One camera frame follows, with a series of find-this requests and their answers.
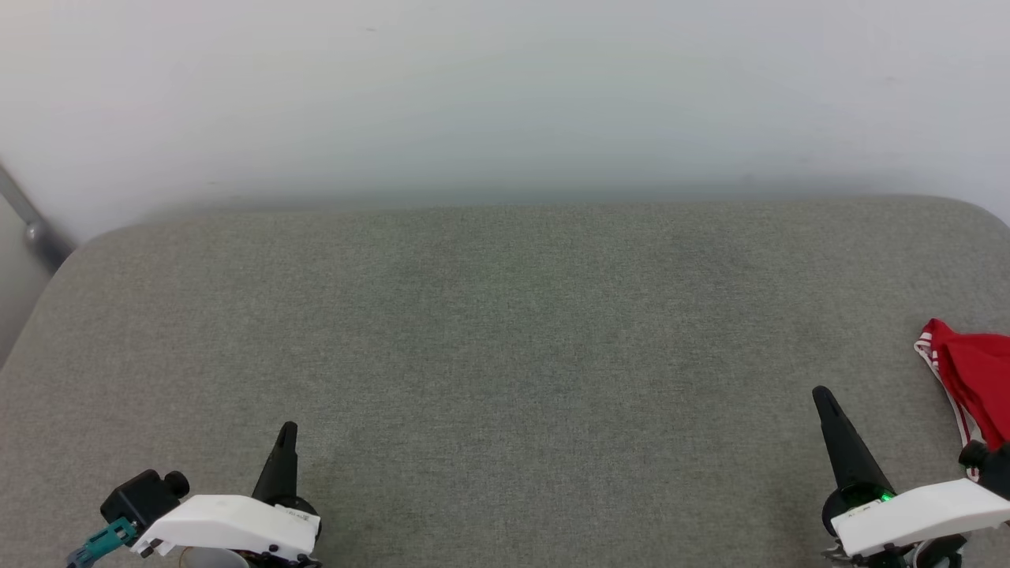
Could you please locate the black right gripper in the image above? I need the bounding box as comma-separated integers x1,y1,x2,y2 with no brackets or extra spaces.
812,386,971,568

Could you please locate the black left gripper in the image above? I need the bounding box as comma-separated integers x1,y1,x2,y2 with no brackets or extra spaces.
180,421,323,568

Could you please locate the red and white garment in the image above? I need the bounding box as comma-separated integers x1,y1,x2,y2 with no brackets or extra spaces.
914,318,1010,484

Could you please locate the grey fabric sofa cushion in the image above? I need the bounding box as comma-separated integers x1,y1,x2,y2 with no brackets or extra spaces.
0,196,1010,568

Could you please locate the grey metal pole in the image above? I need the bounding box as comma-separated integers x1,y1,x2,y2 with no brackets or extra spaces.
0,164,76,273

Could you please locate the teal cable connector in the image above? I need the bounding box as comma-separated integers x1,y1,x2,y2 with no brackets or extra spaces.
66,517,137,568

